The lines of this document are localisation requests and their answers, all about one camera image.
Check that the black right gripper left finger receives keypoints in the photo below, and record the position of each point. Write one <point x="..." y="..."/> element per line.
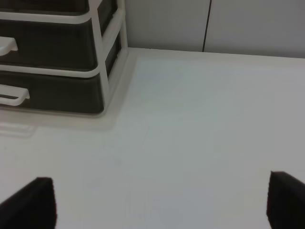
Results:
<point x="32" y="207"/>

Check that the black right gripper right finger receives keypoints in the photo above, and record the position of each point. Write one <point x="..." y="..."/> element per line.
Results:
<point x="285" y="201"/>

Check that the dark bottom drawer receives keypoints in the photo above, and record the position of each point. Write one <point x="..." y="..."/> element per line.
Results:
<point x="56" y="93"/>

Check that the dark top drawer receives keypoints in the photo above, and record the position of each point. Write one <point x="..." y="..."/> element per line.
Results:
<point x="106" y="8"/>

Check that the white drawer cabinet frame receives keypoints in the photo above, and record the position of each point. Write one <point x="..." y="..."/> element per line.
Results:
<point x="116" y="28"/>

